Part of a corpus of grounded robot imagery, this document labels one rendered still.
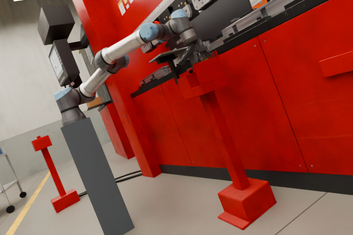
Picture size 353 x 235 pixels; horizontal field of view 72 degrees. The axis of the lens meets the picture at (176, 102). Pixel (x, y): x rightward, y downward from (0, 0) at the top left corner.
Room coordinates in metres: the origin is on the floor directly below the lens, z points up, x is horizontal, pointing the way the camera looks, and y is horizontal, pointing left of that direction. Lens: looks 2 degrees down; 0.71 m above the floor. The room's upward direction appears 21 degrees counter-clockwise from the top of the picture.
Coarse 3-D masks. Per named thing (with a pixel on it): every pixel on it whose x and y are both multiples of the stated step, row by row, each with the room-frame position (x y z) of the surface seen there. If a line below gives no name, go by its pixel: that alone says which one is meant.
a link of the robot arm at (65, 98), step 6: (60, 90) 1.54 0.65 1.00; (66, 90) 1.55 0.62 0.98; (72, 90) 1.61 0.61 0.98; (54, 96) 1.55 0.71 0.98; (60, 96) 1.53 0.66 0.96; (66, 96) 1.54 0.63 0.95; (72, 96) 1.57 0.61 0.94; (78, 96) 1.61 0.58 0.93; (60, 102) 1.53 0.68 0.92; (66, 102) 1.54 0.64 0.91; (72, 102) 1.56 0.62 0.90; (78, 102) 1.62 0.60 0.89; (60, 108) 1.54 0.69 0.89; (66, 108) 1.53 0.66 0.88
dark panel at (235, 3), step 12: (228, 0) 2.02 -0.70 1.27; (240, 0) 1.93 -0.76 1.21; (204, 12) 2.25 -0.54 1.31; (216, 12) 2.14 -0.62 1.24; (228, 12) 2.05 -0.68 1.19; (240, 12) 1.96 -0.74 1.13; (192, 24) 2.41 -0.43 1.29; (204, 24) 2.29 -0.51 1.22; (216, 24) 2.18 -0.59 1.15; (228, 24) 2.09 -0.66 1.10; (204, 36) 2.34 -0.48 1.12
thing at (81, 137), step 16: (64, 128) 1.48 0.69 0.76; (80, 128) 1.51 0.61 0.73; (80, 144) 1.50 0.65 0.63; (96, 144) 1.53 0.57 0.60; (80, 160) 1.49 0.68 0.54; (96, 160) 1.52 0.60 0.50; (80, 176) 1.47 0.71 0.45; (96, 176) 1.51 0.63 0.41; (112, 176) 1.54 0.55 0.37; (96, 192) 1.49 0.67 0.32; (112, 192) 1.53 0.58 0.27; (96, 208) 1.48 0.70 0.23; (112, 208) 1.51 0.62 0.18; (112, 224) 1.50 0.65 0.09; (128, 224) 1.53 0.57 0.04
